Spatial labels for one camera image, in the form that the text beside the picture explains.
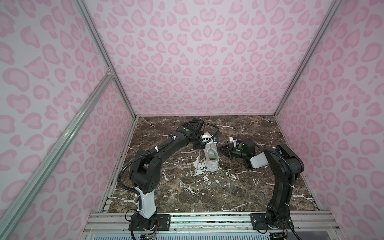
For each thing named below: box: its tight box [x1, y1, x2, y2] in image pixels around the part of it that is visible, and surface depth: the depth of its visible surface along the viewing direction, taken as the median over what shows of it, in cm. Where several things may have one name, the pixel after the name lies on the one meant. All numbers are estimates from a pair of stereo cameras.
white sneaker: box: [203, 143, 220, 172], surface depth 91 cm
